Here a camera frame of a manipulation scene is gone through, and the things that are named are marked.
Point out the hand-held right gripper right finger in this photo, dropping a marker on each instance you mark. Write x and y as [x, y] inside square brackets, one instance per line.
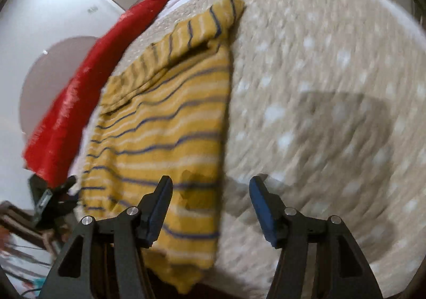
[263, 210]

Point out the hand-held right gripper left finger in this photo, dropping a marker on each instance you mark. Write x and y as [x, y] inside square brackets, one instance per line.
[159, 212]

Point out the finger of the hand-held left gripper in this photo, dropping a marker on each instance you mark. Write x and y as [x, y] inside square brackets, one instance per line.
[65, 187]

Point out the yellow striped towel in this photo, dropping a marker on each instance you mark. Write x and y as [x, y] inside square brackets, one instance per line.
[159, 125]

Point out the red embroidered quilt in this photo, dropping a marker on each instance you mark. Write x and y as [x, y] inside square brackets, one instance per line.
[83, 92]

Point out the pale shell-shaped headboard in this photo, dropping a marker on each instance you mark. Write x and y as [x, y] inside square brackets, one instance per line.
[46, 75]

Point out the beige quilted dotted blanket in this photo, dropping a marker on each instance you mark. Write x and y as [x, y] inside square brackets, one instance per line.
[316, 102]

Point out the wall light switch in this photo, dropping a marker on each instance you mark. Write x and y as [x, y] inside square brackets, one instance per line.
[92, 10]

